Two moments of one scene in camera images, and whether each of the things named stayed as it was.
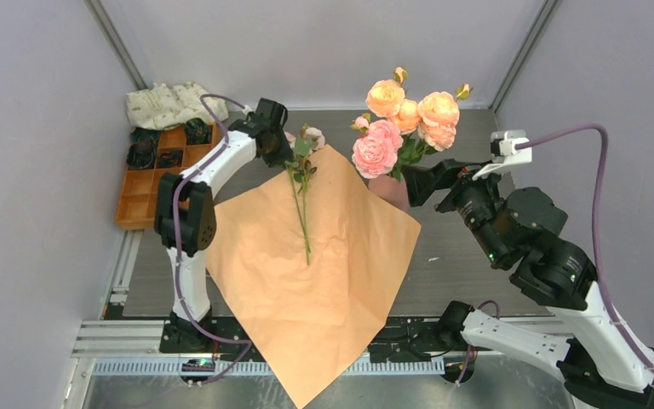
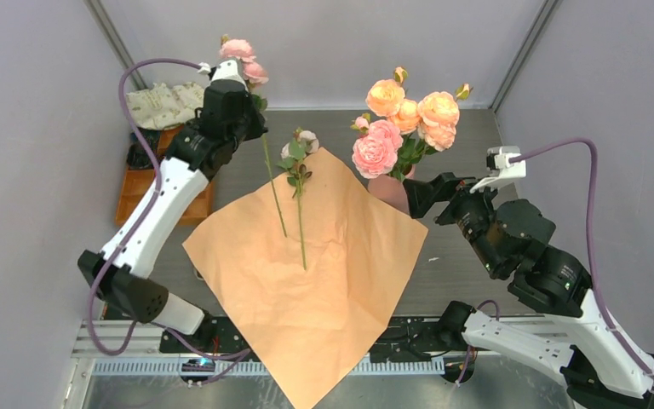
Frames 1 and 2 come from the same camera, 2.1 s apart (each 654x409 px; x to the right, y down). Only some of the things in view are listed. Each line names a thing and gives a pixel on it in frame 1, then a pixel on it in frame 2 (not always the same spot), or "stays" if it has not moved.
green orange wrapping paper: x=306 y=320 stays
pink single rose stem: x=289 y=165 to x=255 y=75
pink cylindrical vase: x=391 y=188 stays
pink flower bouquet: x=431 y=122 stays
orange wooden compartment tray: x=136 y=210 stays
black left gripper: x=279 y=159 to x=260 y=127
